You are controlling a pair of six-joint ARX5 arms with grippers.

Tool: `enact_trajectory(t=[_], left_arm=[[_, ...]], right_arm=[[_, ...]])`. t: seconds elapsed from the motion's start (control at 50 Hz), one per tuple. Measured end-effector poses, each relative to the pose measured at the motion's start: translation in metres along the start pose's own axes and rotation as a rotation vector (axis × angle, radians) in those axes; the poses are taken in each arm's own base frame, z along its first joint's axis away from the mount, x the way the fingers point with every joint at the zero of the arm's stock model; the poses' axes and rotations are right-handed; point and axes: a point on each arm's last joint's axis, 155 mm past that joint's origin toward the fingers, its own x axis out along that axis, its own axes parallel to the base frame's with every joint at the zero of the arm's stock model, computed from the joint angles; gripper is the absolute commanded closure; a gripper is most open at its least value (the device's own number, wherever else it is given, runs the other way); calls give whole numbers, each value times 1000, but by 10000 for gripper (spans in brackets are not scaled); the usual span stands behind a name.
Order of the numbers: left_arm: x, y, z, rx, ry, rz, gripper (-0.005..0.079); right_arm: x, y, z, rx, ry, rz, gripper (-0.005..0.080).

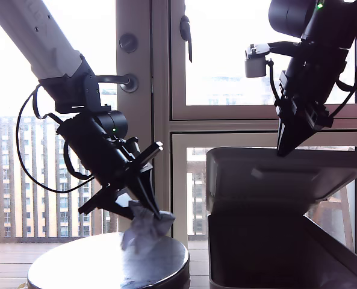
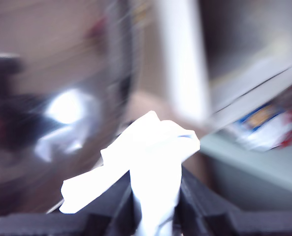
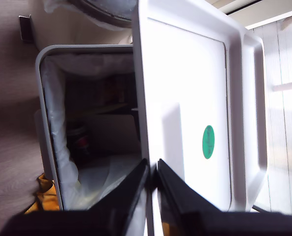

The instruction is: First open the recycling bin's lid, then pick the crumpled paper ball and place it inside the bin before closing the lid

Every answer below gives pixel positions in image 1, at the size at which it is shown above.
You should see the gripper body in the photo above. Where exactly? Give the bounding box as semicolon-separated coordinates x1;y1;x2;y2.
273;42;347;131
78;140;154;215

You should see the white paper ball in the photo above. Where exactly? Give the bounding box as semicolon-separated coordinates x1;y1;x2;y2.
120;200;176;252

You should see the dark grey bin body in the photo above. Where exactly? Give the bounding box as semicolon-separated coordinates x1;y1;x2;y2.
207;210;357;289

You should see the round dark wooden stool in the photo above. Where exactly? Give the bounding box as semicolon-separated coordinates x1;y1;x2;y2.
26;231;190;289

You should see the slatted balcony railing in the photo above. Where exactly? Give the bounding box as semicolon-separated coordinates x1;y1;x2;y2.
0;116;119;244

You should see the round door lock knob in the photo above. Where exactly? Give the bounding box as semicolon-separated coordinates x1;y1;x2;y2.
119;33;138;54

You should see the grey camera box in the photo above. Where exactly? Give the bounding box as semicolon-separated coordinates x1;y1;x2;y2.
244;41;301;78
122;137;164;166

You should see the thin black camera cable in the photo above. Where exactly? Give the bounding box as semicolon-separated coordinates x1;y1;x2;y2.
267;58;284;107

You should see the grey balcony door frame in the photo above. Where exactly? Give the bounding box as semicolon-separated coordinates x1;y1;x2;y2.
114;0;155;235

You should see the dark lever door handle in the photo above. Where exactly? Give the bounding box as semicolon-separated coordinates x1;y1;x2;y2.
95;73;139;93

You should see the long thin black cable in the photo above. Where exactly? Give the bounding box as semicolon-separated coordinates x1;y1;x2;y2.
15;85;96;193

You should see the short black cable loop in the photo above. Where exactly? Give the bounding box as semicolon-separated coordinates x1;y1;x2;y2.
32;84;66;125

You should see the dark window handle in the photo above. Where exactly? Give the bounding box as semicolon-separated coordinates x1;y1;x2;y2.
179;14;193;64

